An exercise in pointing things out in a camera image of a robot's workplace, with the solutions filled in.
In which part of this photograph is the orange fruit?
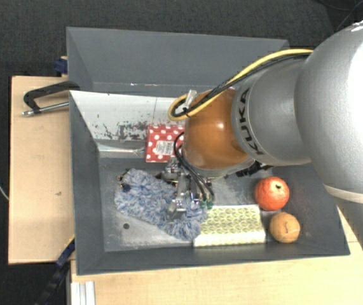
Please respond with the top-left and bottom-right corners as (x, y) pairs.
(253, 176), (291, 212)

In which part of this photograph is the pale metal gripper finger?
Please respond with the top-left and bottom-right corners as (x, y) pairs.
(167, 198), (189, 221)

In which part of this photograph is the tan ball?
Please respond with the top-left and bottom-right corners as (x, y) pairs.
(269, 212), (301, 244)

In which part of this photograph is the grey metal bin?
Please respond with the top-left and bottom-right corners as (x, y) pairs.
(65, 26), (352, 276)

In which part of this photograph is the blue fluffy cloth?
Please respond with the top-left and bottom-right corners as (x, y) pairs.
(114, 168), (209, 242)

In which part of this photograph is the white sponge with green pattern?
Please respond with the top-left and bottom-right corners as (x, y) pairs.
(193, 204), (268, 248)

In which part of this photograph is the pale wood flat board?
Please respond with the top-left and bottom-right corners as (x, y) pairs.
(8, 75), (76, 265)

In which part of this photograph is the red box with white dots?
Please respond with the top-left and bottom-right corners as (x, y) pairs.
(144, 125), (187, 163)

